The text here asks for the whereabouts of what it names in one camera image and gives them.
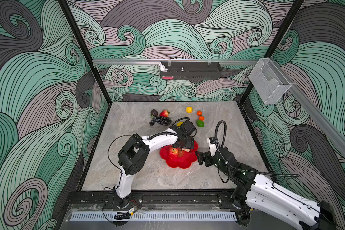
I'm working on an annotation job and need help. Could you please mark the white figurine on shelf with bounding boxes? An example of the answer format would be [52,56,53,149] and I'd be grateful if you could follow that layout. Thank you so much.
[159,62,168,72]

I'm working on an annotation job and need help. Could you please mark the pink item on shelf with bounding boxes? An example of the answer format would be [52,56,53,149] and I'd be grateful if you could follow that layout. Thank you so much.
[162,76,174,80]

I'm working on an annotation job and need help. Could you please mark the small yellow lemon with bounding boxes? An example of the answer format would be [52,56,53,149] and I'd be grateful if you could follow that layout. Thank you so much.
[186,107,193,113]

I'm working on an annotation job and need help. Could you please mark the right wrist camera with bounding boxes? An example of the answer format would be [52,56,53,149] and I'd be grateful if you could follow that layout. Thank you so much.
[207,137,217,157]

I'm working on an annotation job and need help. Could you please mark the red strawberry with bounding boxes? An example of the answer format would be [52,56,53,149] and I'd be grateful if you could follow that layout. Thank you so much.
[160,110,170,117]

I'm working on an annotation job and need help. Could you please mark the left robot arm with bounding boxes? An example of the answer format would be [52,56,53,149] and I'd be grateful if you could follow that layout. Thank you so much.
[107,117,197,201]

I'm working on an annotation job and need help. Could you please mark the green lime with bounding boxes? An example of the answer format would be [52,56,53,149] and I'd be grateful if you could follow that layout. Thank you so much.
[196,120,205,127]

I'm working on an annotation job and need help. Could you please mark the beige pear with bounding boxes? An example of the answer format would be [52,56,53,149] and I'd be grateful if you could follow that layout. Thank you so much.
[178,148,190,157]

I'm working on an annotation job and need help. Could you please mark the black wall shelf tray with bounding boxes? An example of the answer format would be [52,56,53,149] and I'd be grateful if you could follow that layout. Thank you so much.
[160,62,222,83]

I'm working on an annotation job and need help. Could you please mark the clear plastic wall bin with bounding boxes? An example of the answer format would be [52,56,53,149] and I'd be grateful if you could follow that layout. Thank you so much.
[249,58,291,105]

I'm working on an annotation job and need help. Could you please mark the red apple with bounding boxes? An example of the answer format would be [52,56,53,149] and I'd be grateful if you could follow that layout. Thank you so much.
[168,147,179,159]

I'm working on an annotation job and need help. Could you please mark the aluminium wall rail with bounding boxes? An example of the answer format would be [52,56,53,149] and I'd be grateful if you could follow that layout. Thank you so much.
[92,58,259,66]

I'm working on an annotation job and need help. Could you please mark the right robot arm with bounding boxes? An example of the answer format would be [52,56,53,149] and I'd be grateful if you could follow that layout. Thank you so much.
[196,120,337,230]

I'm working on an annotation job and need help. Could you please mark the white slotted cable duct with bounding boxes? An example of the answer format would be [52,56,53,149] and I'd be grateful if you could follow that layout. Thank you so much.
[70,211,237,222]

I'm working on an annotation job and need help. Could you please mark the dark purple mangosteen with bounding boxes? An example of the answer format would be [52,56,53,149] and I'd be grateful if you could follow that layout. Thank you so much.
[150,109,159,117]

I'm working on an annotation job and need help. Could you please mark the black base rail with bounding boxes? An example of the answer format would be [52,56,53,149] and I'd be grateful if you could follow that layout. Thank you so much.
[66,188,235,208]

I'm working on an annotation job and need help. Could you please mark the black grape bunch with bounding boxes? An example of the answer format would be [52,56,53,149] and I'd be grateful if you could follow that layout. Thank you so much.
[149,116,172,126]

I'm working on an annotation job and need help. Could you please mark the red flower-shaped fruit bowl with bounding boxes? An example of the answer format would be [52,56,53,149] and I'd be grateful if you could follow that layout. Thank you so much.
[160,141,198,169]

